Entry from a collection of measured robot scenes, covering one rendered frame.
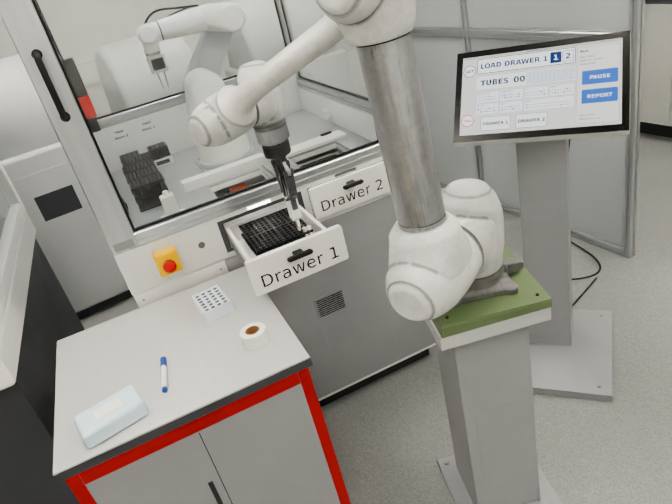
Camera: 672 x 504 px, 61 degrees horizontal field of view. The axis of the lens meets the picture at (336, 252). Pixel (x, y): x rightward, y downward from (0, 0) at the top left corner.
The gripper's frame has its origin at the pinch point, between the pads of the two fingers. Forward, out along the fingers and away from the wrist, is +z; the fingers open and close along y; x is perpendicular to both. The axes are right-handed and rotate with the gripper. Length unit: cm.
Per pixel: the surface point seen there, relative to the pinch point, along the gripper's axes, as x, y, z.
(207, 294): 31.2, 5.6, 18.9
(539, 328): -83, -1, 87
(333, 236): -6.3, -10.8, 7.9
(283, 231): 3.7, 5.4, 8.6
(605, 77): -99, -16, -10
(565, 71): -93, -7, -13
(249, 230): 11.9, 15.4, 8.9
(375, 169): -36.5, 21.3, 7.3
